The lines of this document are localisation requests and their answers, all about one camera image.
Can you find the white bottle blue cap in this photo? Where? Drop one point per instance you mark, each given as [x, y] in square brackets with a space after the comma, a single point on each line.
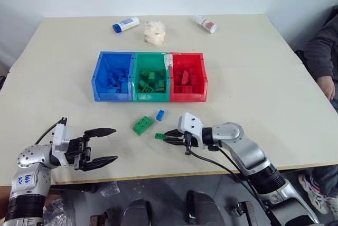
[126, 24]

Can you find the small blue block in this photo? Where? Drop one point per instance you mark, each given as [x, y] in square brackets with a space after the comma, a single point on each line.
[160, 115]

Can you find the white patterned sneaker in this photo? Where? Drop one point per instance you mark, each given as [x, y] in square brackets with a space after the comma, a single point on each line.
[317, 191]

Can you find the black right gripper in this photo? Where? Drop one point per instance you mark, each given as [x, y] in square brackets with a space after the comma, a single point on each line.
[188, 141]

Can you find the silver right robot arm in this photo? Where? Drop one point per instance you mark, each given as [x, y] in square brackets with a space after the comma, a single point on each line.
[248, 152]

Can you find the person's bare hand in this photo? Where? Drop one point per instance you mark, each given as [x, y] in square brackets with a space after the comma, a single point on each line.
[327, 86]

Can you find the crumpled white plastic bag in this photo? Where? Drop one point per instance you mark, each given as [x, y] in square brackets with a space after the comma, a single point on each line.
[155, 32]

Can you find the red plastic bin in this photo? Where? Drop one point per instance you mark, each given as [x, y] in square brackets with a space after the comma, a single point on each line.
[188, 76]

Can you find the person's grey jacket sleeve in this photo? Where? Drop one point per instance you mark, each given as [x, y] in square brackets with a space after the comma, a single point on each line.
[320, 51]

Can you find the small green block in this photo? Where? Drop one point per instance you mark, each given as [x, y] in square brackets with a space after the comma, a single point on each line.
[159, 136]

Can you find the person's blue jeans leg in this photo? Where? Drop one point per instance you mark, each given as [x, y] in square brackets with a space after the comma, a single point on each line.
[326, 177]

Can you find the green plastic bin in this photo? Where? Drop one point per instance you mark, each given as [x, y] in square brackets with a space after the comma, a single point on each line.
[150, 78]

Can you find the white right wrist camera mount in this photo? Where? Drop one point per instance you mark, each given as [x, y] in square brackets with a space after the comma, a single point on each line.
[191, 125]

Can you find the dark rounded shape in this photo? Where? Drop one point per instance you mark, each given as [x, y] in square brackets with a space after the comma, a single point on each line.
[137, 212]
[203, 208]

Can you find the red block in bin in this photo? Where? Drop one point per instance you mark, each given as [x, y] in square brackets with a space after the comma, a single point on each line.
[185, 76]

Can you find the white tape label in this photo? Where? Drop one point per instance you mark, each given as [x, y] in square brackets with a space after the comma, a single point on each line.
[168, 60]

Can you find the blue block in bin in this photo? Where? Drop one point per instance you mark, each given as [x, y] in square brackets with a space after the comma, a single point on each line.
[124, 86]
[112, 90]

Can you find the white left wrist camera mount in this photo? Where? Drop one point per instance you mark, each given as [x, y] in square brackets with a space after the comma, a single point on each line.
[61, 141]

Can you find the large green block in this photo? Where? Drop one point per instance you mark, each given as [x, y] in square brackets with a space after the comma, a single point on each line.
[142, 125]

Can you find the blue plastic bin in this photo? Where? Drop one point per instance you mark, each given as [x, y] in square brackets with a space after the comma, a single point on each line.
[112, 78]

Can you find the clear plastic bag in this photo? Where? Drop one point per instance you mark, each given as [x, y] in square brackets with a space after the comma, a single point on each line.
[58, 214]
[111, 188]

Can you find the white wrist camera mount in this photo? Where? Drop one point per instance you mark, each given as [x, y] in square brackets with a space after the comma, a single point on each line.
[61, 141]
[191, 125]

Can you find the white bottle red label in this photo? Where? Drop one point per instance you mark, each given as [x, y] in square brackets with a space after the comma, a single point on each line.
[206, 23]

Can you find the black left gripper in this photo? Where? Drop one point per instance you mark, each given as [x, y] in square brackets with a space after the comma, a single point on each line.
[79, 152]

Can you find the green block in bin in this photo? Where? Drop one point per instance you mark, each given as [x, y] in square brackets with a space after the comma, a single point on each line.
[144, 72]
[160, 84]
[151, 76]
[146, 89]

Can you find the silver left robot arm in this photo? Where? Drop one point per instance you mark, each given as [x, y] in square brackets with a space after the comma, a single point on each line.
[29, 168]

